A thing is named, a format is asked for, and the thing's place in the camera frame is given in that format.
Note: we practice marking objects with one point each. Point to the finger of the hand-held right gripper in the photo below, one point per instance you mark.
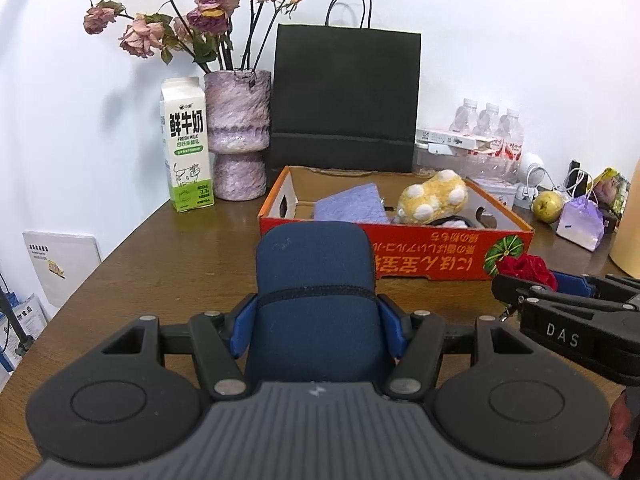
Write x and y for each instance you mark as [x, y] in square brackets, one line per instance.
[515, 287]
[572, 285]

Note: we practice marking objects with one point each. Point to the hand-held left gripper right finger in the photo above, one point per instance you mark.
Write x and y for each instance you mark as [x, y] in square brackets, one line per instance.
[391, 327]

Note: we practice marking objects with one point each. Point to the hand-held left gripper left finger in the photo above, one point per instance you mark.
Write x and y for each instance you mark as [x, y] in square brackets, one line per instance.
[244, 327]

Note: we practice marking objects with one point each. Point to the red artificial rose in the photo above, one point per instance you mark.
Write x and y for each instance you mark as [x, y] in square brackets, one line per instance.
[527, 267]

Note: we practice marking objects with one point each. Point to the red cardboard box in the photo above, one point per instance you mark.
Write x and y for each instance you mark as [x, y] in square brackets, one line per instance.
[440, 255]

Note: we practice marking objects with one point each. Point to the navy blue case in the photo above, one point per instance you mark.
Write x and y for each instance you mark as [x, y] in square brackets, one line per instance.
[315, 280]

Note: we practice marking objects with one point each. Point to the yellow plush toy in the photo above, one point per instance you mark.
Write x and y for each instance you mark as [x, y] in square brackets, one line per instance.
[432, 197]

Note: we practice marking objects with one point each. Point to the purple knitted pouch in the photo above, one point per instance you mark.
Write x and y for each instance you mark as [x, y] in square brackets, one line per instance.
[352, 205]

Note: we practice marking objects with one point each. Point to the person's right hand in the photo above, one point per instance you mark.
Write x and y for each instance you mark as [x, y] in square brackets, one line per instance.
[625, 430]

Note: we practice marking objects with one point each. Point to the purple tissue pack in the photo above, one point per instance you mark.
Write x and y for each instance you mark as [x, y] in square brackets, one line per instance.
[580, 225]

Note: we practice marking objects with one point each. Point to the yellow thermos jug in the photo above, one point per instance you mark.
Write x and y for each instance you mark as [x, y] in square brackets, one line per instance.
[627, 230]

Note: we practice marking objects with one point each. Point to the yellow-green apple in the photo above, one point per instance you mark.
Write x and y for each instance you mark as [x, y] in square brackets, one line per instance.
[546, 206]

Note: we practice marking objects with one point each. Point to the white plastic tub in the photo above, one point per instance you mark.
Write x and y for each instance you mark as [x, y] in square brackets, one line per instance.
[497, 190]

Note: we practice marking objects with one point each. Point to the colourful snack packet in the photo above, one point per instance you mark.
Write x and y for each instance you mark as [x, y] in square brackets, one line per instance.
[611, 187]

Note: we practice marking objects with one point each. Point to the black charger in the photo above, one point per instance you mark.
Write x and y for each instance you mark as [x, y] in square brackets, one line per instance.
[573, 175]

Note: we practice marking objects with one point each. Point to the small white fan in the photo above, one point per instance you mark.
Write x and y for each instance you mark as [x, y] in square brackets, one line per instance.
[531, 172]

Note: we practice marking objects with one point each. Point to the green white milk carton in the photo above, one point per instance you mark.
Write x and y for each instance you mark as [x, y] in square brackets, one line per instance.
[187, 150]

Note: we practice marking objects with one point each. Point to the white board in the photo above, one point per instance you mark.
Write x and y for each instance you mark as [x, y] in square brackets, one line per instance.
[65, 265]

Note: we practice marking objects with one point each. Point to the purple mottled vase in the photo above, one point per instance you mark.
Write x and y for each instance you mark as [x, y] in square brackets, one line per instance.
[237, 130]

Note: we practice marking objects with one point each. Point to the black light stand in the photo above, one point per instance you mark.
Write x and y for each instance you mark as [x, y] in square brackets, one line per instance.
[15, 330]

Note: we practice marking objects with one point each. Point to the blue white paper package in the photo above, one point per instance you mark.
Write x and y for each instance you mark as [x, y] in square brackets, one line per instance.
[12, 320]

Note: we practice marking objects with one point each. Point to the black paper bag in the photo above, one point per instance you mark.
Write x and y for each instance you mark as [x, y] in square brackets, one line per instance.
[345, 100]

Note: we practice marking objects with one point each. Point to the dried pink roses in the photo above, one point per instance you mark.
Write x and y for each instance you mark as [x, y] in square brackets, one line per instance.
[210, 5]

